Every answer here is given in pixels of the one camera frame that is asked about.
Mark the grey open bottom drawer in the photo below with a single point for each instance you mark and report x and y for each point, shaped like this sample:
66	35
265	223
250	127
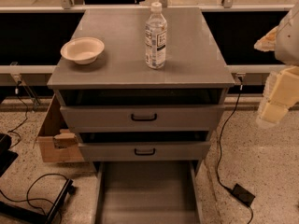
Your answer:
147	192

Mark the clear plastic water bottle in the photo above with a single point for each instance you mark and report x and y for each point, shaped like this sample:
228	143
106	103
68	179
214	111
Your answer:
156	37

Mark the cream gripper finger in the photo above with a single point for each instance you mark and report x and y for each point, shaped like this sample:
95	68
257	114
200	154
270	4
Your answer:
267	42
281	92

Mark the black floor stand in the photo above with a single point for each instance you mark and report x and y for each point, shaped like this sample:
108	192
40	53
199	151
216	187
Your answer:
37	215

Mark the brown cardboard box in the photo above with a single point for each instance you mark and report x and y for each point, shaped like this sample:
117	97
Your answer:
56	142

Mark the grey middle drawer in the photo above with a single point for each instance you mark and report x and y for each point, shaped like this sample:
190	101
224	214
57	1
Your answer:
145	151

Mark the white paper bowl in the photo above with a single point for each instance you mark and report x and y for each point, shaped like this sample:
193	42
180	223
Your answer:
82	50

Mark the black power adapter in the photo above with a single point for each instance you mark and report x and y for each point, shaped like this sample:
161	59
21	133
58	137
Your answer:
243	195

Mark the grey drawer cabinet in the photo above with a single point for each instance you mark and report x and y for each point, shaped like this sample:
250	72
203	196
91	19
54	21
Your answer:
194	74

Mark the grey top drawer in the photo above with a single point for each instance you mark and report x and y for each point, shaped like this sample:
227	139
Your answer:
140	118

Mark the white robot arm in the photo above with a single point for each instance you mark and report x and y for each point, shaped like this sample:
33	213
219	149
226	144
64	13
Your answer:
287	39

